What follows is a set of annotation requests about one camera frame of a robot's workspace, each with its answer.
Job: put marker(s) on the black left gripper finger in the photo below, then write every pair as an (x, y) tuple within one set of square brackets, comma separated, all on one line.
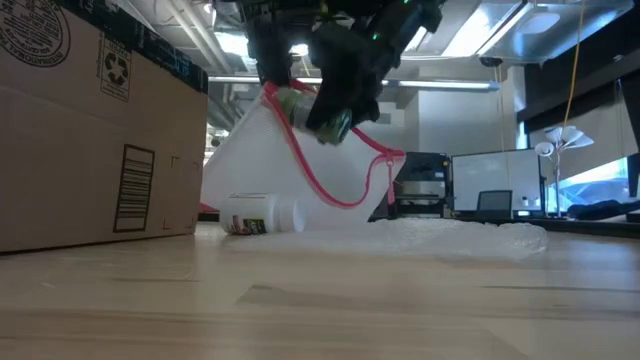
[(281, 65), (259, 67)]

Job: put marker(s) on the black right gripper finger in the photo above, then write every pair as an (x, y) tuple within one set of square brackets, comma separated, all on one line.
[(364, 100), (327, 105)]

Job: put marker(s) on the green bottle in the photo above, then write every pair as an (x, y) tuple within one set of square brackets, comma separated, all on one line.
[(290, 105)]

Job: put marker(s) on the white pouch with pink edges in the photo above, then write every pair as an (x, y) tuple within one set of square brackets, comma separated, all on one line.
[(250, 165)]

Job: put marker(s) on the white pill bottle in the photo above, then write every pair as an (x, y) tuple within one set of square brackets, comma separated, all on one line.
[(255, 212)]

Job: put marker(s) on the clear bubble wrap sheet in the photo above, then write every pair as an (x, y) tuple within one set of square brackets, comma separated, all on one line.
[(425, 237)]

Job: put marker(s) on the brown cardboard shipping box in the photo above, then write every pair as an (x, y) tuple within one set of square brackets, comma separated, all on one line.
[(75, 165)]

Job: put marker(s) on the black equipment rack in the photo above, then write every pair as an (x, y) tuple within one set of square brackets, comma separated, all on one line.
[(425, 180)]

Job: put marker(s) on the white board panel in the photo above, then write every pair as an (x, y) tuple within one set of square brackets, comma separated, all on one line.
[(495, 172)]

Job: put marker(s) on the black office chair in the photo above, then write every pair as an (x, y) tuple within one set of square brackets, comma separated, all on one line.
[(494, 205)]

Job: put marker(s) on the white flower shaped lamp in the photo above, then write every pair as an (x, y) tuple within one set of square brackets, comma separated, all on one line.
[(562, 140)]

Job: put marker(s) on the black bag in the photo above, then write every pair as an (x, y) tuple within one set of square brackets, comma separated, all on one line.
[(600, 210)]

